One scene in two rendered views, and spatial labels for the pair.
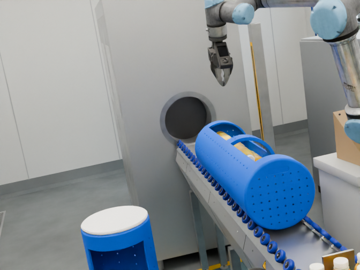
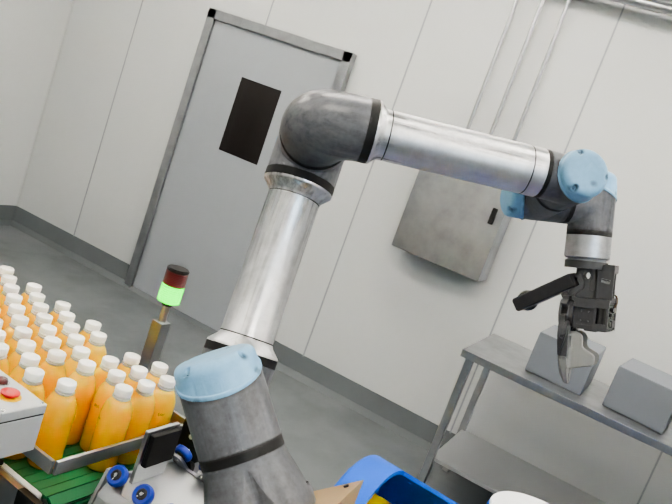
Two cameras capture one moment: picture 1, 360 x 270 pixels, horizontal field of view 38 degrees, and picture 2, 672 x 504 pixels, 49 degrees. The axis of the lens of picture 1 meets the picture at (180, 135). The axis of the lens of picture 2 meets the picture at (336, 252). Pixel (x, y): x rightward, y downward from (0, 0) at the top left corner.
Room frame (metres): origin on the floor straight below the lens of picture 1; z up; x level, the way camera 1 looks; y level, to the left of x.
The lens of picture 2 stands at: (2.45, -1.47, 1.79)
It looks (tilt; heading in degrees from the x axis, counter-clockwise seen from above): 10 degrees down; 126
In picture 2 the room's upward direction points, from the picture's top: 20 degrees clockwise
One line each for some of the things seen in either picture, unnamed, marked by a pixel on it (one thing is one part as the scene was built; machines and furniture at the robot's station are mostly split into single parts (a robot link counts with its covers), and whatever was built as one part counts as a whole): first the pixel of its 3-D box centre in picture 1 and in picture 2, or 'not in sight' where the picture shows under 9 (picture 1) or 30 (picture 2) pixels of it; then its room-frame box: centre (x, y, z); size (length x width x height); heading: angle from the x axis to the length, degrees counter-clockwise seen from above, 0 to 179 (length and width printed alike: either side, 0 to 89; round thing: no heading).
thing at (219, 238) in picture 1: (218, 227); not in sight; (3.43, -0.17, 0.31); 0.06 x 0.06 x 0.63; 9
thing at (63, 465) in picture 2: not in sight; (128, 445); (1.33, -0.42, 0.96); 0.40 x 0.01 x 0.03; 99
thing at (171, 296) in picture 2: not in sight; (170, 293); (0.98, -0.11, 1.18); 0.06 x 0.06 x 0.05
